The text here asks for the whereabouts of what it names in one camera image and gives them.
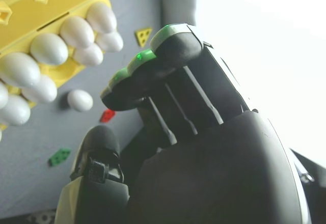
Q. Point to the yellow egg carton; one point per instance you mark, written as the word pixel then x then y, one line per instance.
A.
pixel 23 17

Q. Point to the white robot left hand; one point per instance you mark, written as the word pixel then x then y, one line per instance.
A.
pixel 203 170

